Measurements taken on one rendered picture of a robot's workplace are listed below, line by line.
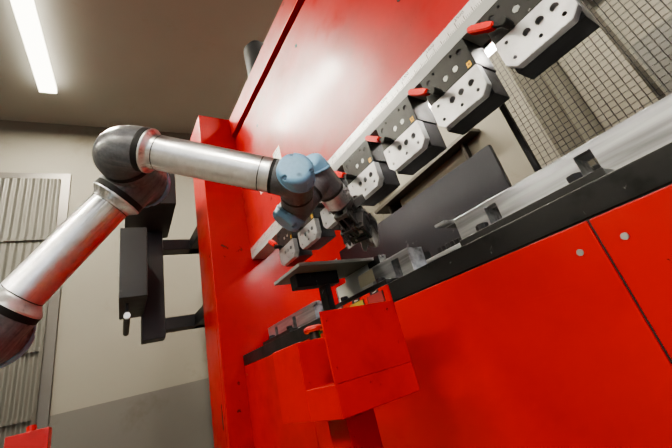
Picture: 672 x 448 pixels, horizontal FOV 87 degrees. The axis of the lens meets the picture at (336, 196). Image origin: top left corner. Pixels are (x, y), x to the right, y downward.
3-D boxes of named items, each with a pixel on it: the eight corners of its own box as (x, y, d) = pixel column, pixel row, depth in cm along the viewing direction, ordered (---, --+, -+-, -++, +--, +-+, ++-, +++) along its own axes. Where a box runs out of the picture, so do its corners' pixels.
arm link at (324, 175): (287, 173, 88) (306, 150, 92) (312, 203, 94) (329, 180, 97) (306, 174, 82) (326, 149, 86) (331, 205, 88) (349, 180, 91)
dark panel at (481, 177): (357, 325, 200) (339, 251, 218) (360, 324, 201) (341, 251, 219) (543, 251, 118) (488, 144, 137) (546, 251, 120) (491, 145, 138)
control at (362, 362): (282, 424, 64) (267, 321, 71) (352, 399, 73) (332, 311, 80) (343, 420, 50) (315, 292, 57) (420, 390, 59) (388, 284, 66)
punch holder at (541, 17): (509, 72, 73) (477, 19, 80) (531, 81, 78) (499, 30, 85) (582, 10, 62) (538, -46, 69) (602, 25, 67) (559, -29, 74)
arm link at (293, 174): (86, 99, 72) (321, 146, 72) (112, 132, 82) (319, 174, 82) (56, 144, 67) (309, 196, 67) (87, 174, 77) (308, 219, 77)
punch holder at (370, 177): (353, 206, 116) (341, 163, 123) (373, 206, 121) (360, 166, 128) (380, 182, 106) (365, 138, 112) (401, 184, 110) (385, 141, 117)
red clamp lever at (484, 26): (465, 24, 78) (506, 14, 70) (476, 30, 80) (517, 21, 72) (463, 33, 78) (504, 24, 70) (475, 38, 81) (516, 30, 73)
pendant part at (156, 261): (122, 348, 199) (124, 212, 235) (171, 339, 212) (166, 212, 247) (123, 330, 161) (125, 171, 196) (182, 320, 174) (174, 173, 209)
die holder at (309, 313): (270, 348, 169) (267, 328, 173) (282, 346, 173) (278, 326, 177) (319, 326, 133) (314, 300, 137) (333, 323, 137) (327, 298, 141)
